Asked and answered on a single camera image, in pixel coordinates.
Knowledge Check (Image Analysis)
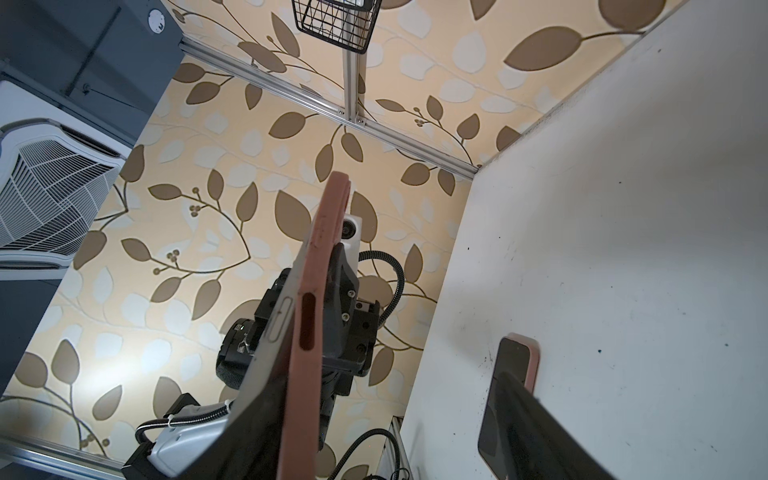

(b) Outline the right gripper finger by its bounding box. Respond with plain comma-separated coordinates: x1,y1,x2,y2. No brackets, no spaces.
523,393,612,479

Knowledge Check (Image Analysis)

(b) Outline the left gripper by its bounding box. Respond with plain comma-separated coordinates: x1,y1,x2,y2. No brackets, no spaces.
216,252,381,420

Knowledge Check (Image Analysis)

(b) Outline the phone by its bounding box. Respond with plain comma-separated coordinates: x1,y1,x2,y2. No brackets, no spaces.
180,172,351,479
478,334,540,479

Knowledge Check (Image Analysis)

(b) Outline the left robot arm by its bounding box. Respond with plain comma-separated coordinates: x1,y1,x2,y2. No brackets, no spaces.
122,250,407,479

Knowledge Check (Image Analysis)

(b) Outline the white fan grille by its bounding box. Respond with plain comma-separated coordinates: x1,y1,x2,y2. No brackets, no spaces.
1,80,129,278

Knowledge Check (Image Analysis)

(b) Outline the grey metal cabinet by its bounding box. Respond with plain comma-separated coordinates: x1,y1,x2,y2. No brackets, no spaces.
1,1,182,383

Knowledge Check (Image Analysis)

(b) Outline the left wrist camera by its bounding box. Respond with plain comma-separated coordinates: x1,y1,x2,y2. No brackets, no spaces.
341,214,362,270

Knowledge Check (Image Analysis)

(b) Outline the aluminium frame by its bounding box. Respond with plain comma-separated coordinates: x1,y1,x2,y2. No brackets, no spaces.
1,44,469,479

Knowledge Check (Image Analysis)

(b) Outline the back wire basket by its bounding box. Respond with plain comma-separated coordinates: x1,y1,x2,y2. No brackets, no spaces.
291,0,382,55

